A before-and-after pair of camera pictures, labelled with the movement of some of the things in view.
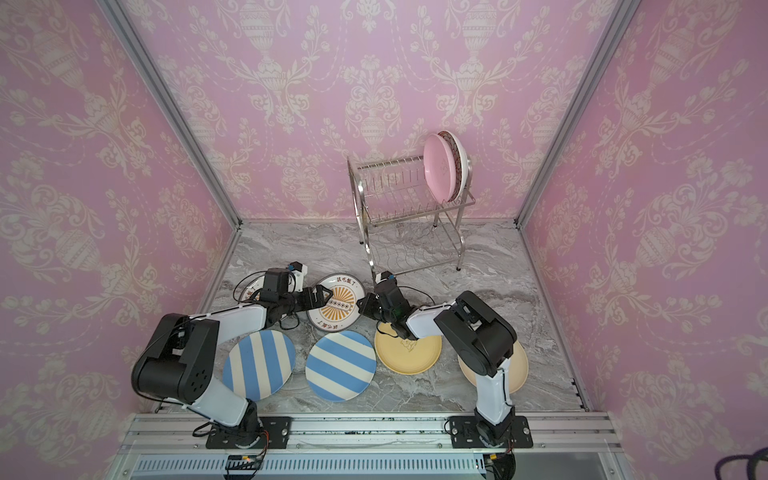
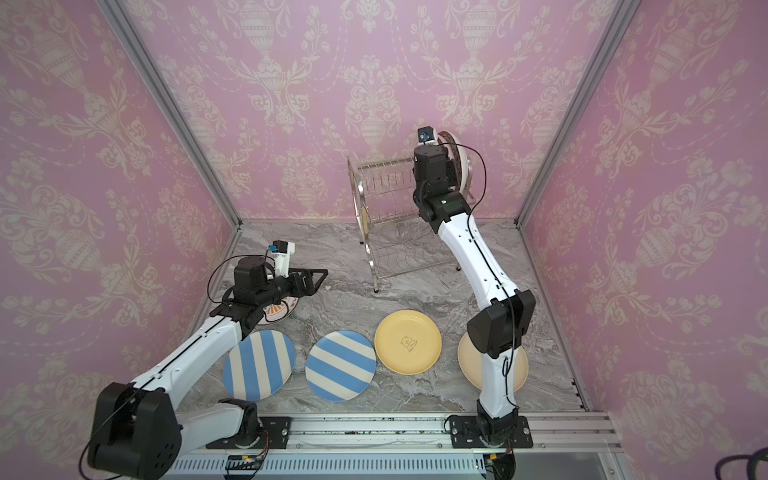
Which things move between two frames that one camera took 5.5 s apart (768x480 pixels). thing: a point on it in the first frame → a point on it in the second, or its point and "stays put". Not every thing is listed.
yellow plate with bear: x=406 y=355 stays put
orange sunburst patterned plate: x=341 y=311 → x=455 y=148
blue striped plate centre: x=340 y=366 stays put
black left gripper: x=320 y=302 → x=309 y=289
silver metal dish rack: x=404 y=226 stays put
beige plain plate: x=519 y=368 stays put
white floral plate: x=461 y=165 stays put
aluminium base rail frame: x=173 y=446 stays put
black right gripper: x=377 y=303 → x=429 y=157
